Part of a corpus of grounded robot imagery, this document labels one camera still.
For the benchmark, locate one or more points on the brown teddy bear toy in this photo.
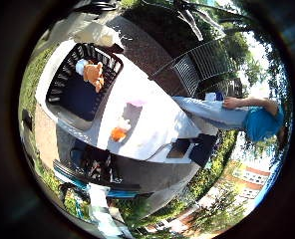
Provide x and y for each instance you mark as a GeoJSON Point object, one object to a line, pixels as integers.
{"type": "Point", "coordinates": [94, 75]}

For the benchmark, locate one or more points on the orange and white plush toy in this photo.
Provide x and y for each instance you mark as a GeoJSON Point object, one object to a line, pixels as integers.
{"type": "Point", "coordinates": [119, 132]}

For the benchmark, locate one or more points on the black slatted plastic basket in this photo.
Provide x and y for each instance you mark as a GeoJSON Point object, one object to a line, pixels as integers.
{"type": "Point", "coordinates": [77, 96]}

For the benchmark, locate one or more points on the pink plush toy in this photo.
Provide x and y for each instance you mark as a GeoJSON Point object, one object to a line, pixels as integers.
{"type": "Point", "coordinates": [137, 102]}

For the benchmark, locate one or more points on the grey metal slatted chair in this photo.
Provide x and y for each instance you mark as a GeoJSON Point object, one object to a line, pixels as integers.
{"type": "Point", "coordinates": [204, 66]}

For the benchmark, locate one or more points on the black and blue cart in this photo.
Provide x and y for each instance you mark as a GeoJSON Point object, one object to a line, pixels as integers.
{"type": "Point", "coordinates": [97, 171]}

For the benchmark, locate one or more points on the green hedge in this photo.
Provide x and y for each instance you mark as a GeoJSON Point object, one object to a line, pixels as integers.
{"type": "Point", "coordinates": [214, 166]}

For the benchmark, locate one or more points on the person in blue shirt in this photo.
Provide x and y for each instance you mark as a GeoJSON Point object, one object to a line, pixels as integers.
{"type": "Point", "coordinates": [260, 122]}

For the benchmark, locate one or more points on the orange and white building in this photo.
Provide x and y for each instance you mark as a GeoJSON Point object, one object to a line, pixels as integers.
{"type": "Point", "coordinates": [250, 179]}

